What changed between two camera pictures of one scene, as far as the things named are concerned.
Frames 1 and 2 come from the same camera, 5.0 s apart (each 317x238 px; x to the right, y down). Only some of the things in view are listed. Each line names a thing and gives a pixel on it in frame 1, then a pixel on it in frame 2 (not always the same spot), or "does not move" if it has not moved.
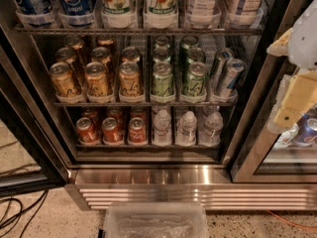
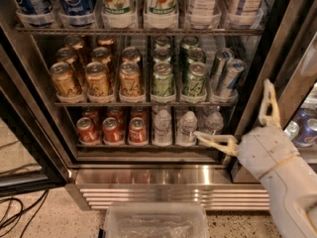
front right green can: [196, 77] does not move
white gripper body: [304, 47] -> [266, 151]
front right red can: [137, 132] does not move
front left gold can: [64, 80] does not move
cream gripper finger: [279, 47] -> [264, 118]
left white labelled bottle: [201, 0] does not move
